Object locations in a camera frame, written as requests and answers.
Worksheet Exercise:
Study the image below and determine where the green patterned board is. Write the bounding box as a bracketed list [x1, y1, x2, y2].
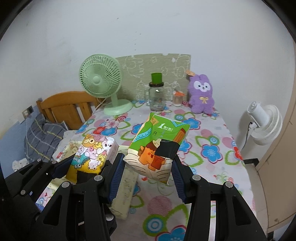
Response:
[115, 53, 191, 102]

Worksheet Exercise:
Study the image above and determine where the green desk fan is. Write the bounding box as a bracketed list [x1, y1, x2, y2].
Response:
[79, 54, 134, 116]

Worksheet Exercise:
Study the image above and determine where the yellow fabric storage box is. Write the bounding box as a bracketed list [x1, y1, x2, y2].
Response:
[35, 140, 139, 220]

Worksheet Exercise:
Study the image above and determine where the black fan power cable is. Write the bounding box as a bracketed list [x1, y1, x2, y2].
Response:
[245, 121, 252, 150]

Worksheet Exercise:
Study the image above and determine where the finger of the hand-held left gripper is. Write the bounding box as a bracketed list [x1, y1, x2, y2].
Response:
[101, 153, 125, 235]
[5, 155, 78, 201]

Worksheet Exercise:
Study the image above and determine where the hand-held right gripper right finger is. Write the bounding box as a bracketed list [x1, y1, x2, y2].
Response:
[171, 156, 269, 241]

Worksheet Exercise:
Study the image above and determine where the purple plush bunny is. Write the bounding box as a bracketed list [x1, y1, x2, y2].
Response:
[186, 70, 214, 114]

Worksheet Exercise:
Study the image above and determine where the white charging cable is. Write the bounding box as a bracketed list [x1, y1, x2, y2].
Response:
[24, 113, 30, 160]

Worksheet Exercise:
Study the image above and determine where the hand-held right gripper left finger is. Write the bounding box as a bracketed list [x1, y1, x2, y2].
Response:
[32, 158, 126, 241]

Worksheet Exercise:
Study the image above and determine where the yellow cartoon tissue pack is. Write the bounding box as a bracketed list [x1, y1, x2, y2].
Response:
[67, 134, 120, 184]

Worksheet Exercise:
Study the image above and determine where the grey plaid pillow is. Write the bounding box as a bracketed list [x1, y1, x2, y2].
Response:
[24, 113, 68, 163]

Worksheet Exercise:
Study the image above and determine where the wooden bed headboard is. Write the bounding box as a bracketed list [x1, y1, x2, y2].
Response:
[36, 91, 102, 130]

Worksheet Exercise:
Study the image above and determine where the white crumpled cloth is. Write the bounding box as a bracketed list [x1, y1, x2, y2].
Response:
[13, 158, 28, 172]

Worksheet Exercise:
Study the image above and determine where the wall socket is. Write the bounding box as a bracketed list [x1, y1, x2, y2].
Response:
[22, 105, 34, 118]

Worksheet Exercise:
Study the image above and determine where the green tissue pack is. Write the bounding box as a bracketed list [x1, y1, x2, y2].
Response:
[123, 112, 191, 185]

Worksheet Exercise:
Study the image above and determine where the beige door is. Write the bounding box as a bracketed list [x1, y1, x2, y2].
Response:
[257, 44, 296, 232]

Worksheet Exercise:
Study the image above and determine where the small jar with orange lid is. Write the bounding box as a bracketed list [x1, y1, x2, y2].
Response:
[172, 90, 184, 107]

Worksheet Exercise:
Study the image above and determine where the black table frame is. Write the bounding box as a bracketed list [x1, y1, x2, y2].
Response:
[243, 158, 260, 167]

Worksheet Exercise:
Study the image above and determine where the white desk fan cable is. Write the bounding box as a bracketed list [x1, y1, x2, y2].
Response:
[92, 97, 107, 114]

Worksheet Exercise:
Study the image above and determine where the glass jar mug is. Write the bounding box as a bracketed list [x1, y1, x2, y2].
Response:
[145, 82, 166, 112]

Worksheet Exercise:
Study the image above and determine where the white standing fan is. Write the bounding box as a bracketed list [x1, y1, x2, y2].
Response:
[240, 101, 283, 151]

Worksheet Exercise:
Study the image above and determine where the floral tablecloth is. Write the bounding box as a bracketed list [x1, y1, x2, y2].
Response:
[53, 100, 258, 241]

